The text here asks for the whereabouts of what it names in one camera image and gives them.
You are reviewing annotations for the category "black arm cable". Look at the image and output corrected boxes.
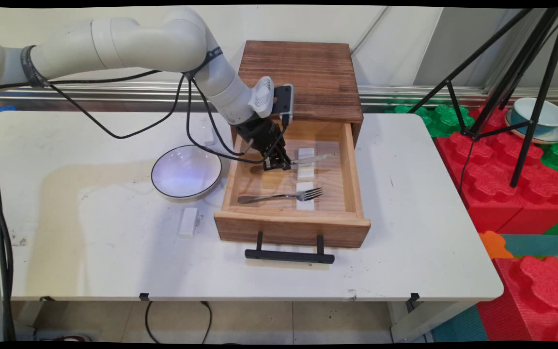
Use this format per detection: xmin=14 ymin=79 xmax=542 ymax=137
xmin=0 ymin=69 xmax=186 ymax=141

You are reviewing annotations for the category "black tripod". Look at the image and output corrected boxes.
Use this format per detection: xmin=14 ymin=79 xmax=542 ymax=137
xmin=407 ymin=7 xmax=558 ymax=189

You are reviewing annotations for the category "white table leg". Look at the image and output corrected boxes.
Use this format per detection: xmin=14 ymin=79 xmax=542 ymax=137
xmin=388 ymin=301 xmax=474 ymax=343

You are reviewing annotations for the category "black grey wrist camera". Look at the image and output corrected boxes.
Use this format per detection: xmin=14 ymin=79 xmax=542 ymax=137
xmin=273 ymin=84 xmax=295 ymax=127

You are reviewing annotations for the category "white plate with black rim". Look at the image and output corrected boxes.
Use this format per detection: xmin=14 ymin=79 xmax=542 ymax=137
xmin=151 ymin=144 xmax=223 ymax=200

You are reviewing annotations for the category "black printed velcro strap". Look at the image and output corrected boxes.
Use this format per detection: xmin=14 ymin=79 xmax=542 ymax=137
xmin=182 ymin=46 xmax=223 ymax=81

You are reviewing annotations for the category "light blue bowl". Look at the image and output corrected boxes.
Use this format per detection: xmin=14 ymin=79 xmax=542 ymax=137
xmin=511 ymin=97 xmax=558 ymax=136

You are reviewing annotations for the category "light wooden drawer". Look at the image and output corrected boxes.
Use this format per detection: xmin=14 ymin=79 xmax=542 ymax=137
xmin=214 ymin=118 xmax=372 ymax=249

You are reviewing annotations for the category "teal foam mat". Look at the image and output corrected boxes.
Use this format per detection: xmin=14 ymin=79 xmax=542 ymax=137
xmin=499 ymin=234 xmax=558 ymax=258

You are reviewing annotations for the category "dark brown wooden cabinet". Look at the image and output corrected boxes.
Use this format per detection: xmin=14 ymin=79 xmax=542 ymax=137
xmin=229 ymin=40 xmax=364 ymax=146

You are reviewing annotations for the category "black drawer handle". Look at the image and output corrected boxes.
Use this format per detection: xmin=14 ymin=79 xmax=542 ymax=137
xmin=245 ymin=232 xmax=336 ymax=265

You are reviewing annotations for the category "orange foam piece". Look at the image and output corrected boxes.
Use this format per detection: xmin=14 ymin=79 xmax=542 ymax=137
xmin=479 ymin=231 xmax=514 ymax=260

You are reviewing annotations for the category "large red foam block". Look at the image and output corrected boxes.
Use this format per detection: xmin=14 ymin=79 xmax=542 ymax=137
xmin=434 ymin=104 xmax=558 ymax=235

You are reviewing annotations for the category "silver metal knife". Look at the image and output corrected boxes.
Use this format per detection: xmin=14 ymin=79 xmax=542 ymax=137
xmin=291 ymin=153 xmax=338 ymax=166

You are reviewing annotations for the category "black cable under table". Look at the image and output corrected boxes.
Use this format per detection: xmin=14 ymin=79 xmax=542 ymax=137
xmin=144 ymin=301 xmax=213 ymax=345

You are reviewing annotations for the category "black camera cable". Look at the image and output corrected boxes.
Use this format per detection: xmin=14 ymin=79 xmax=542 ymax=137
xmin=184 ymin=73 xmax=290 ymax=164

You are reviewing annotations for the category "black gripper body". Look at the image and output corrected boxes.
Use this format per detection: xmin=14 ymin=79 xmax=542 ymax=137
xmin=235 ymin=118 xmax=286 ymax=155

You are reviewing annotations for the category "silver metal fork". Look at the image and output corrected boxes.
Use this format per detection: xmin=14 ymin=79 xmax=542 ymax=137
xmin=238 ymin=188 xmax=324 ymax=205

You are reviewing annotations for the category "white ribbed camera mount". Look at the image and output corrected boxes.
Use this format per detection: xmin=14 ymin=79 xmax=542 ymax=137
xmin=248 ymin=76 xmax=275 ymax=118

